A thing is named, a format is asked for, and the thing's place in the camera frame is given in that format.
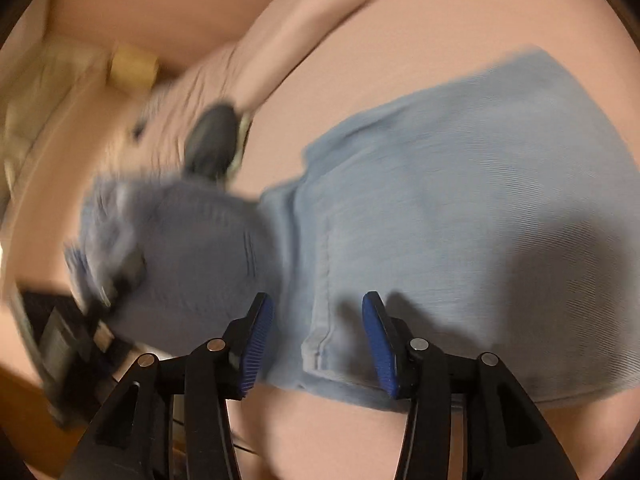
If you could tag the folded dark blue jeans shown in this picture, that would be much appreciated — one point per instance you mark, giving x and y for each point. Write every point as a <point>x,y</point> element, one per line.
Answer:
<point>210,135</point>

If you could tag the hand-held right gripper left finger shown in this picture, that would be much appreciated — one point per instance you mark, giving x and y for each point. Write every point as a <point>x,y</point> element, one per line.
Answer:
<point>255,342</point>

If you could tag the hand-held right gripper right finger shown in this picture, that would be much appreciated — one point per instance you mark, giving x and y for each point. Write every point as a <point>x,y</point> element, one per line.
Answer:
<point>381,345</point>

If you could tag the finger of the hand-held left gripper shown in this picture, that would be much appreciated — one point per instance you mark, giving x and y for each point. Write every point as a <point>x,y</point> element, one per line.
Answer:
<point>127,275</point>

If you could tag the pink duvet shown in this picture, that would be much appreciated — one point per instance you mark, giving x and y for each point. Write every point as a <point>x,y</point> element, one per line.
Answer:
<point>280,45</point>

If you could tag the pink curtain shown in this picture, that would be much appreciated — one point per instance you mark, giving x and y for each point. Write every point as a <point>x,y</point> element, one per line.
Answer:
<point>150,0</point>

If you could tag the light blue denim pants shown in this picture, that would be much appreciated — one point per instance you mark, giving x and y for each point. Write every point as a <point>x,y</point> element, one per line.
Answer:
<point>450,220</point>

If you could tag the folded light green cloth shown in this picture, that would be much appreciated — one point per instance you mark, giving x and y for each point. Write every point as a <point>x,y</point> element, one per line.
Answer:
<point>242,142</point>

